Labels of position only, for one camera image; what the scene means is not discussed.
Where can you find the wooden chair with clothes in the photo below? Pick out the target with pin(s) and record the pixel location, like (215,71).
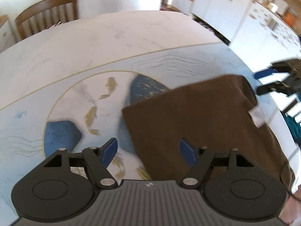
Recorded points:
(291,112)

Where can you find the brown t-shirt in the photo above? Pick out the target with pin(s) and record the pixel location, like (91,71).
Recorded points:
(213,113)

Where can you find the wooden sideboard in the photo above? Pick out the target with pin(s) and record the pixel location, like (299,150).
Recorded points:
(7,37)

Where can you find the teal garment on chair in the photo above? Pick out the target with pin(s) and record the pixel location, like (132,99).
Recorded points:
(294,129)

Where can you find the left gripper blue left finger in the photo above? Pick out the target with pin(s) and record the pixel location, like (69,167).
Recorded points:
(108,151)

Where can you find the white cabinet row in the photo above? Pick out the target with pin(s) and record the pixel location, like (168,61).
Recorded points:
(255,34)

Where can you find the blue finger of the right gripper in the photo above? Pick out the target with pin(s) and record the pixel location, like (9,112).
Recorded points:
(271,87)
(264,73)

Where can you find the far wooden chair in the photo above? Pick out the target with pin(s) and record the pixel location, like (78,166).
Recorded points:
(44,15)

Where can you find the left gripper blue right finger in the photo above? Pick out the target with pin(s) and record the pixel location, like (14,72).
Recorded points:
(188,153)

